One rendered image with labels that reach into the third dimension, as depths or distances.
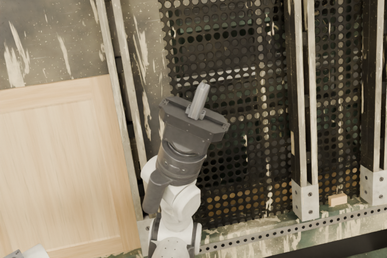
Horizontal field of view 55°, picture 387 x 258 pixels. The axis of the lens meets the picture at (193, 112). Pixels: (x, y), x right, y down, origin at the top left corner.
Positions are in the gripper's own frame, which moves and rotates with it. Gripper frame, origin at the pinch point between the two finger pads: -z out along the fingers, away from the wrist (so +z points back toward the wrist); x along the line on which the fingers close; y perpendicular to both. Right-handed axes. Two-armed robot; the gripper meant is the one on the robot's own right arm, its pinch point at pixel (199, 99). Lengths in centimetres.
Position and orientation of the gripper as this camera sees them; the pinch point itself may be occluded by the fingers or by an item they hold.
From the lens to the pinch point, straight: 62.9
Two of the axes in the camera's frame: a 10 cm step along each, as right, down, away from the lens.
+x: -9.2, -3.9, 1.1
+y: 3.2, -5.5, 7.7
